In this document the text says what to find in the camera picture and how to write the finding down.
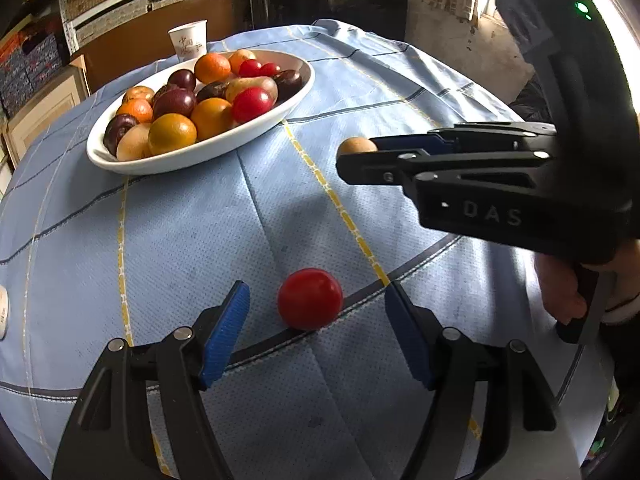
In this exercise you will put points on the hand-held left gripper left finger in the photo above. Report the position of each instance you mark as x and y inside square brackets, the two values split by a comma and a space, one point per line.
[225, 332]

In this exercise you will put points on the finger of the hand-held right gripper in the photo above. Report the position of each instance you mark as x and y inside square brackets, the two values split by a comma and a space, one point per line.
[440, 142]
[375, 167]

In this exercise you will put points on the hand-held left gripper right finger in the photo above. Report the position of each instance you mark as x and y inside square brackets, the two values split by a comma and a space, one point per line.
[407, 335]

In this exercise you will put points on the large speckled tan pear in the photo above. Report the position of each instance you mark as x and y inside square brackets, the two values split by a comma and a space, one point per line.
[252, 85]

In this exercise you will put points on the white plate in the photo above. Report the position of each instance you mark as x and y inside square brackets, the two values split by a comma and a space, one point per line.
[200, 157]

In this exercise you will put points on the person's right hand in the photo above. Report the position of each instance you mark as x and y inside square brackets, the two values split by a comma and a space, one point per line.
[555, 285]

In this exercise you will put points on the black bag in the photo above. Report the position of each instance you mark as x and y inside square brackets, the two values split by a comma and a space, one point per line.
[530, 100]

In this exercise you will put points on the black screen panel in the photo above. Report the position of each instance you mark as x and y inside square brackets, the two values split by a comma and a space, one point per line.
[325, 5]

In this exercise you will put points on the white drink can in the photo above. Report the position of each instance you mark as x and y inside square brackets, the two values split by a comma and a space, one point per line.
[3, 315]

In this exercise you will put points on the white paper cup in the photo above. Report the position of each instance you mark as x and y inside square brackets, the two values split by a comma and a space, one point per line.
[190, 42]

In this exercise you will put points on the brown wooden board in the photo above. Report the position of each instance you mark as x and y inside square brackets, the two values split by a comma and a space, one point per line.
[125, 45]

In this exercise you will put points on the stack of blue patterned boxes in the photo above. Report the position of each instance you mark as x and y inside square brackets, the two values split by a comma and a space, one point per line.
[25, 70]

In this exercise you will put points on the wooden picture frame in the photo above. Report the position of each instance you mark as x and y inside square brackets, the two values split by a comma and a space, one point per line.
[45, 110]

